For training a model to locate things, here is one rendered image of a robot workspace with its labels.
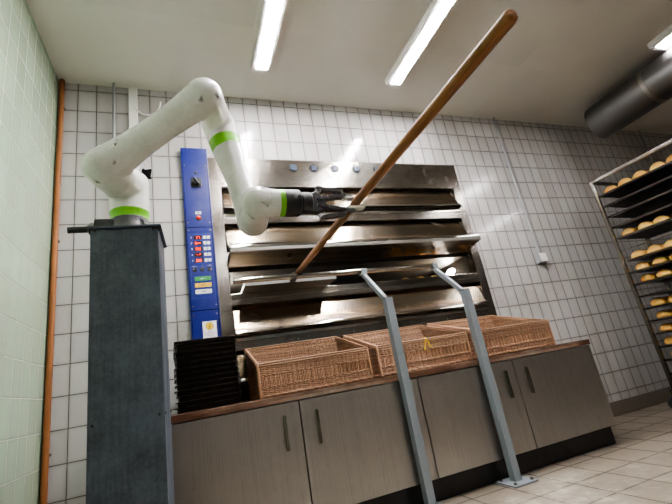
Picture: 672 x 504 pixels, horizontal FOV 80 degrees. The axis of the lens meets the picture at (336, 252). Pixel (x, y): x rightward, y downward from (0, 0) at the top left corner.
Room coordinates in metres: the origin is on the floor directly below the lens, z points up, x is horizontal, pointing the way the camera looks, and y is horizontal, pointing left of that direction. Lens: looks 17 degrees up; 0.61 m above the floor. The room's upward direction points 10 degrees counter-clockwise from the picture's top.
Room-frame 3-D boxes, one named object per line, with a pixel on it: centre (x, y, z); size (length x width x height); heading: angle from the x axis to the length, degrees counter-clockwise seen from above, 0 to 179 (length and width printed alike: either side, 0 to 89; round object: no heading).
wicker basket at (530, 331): (2.61, -0.85, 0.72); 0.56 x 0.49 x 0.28; 114
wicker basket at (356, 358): (2.16, 0.27, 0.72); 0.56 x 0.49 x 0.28; 110
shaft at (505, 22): (1.38, -0.08, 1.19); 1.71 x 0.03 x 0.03; 22
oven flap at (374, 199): (2.63, -0.18, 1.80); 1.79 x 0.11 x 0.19; 112
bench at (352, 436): (2.32, -0.18, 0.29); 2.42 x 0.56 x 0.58; 112
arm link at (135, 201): (1.28, 0.70, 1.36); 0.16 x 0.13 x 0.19; 3
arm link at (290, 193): (1.24, 0.12, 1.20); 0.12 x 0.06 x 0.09; 23
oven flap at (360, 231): (2.63, -0.18, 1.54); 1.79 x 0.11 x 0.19; 112
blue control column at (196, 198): (3.09, 1.14, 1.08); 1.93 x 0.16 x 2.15; 22
